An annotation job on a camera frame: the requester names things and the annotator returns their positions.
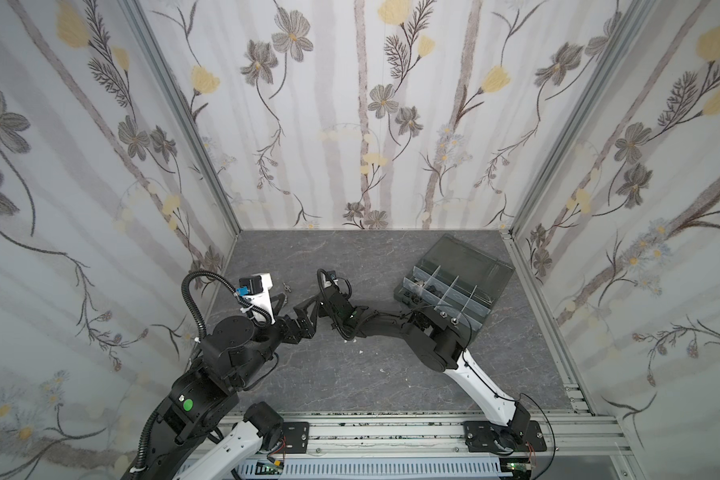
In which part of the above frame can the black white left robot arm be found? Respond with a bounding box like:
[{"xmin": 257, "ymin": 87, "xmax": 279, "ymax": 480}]
[{"xmin": 123, "ymin": 270, "xmax": 319, "ymax": 479}]

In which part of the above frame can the grey compartment organizer box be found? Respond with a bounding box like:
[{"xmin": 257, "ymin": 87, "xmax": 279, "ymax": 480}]
[{"xmin": 394, "ymin": 234, "xmax": 514, "ymax": 342}]

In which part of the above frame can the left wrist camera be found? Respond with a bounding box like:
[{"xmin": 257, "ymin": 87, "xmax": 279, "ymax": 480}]
[{"xmin": 235, "ymin": 273, "xmax": 275, "ymax": 327}]

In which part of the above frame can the white slotted cable duct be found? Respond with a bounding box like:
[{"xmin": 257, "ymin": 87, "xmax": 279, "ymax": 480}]
[{"xmin": 236, "ymin": 457, "xmax": 512, "ymax": 479}]

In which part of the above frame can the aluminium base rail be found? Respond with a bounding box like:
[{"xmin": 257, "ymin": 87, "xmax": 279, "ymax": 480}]
[{"xmin": 137, "ymin": 411, "xmax": 637, "ymax": 480}]

